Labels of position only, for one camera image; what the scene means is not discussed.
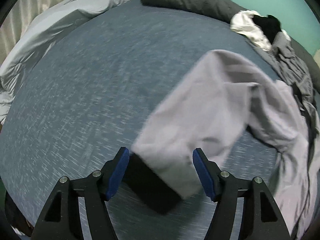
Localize white garment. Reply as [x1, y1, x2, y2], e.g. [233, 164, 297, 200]
[230, 10, 291, 51]

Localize blue patterned bed sheet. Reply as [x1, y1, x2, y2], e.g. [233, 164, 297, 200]
[1, 0, 277, 224]

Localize striped beige curtain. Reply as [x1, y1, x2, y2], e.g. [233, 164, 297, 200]
[1, 0, 64, 62]

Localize black garment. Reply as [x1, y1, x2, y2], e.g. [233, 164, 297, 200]
[252, 15, 281, 44]

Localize light grey blanket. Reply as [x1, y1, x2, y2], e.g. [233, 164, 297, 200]
[1, 0, 130, 123]

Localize grey sweatshirt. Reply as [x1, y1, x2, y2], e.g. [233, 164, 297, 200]
[251, 31, 318, 121]

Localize light lilac zip jacket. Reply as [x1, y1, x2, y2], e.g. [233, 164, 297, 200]
[124, 50, 319, 239]

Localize dark grey rolled duvet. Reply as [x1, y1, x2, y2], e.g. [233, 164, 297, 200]
[141, 0, 319, 90]

